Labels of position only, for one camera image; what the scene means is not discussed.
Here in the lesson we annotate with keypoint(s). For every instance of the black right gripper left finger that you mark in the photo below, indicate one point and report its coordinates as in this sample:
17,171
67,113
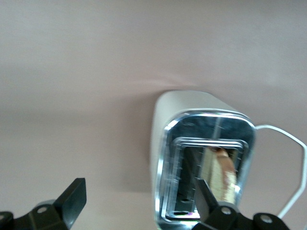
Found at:
69,203

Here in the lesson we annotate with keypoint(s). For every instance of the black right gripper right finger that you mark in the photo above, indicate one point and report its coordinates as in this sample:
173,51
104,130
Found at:
207,203

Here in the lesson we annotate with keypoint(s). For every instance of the brown-crusted bread slice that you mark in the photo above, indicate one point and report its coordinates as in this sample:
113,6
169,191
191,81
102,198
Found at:
221,172

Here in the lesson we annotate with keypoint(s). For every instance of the cream and chrome toaster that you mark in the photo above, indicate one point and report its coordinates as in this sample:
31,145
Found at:
172,107

